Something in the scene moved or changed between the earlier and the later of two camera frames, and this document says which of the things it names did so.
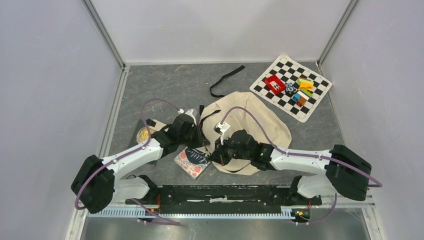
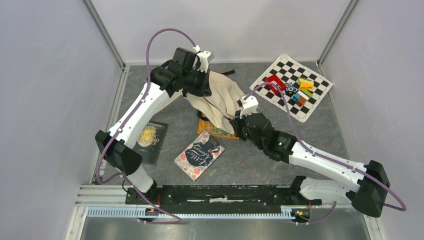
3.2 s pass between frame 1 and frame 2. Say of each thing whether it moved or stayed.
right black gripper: moved
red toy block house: stayed
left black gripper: moved
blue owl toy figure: stayed
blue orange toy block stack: stayed
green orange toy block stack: stayed
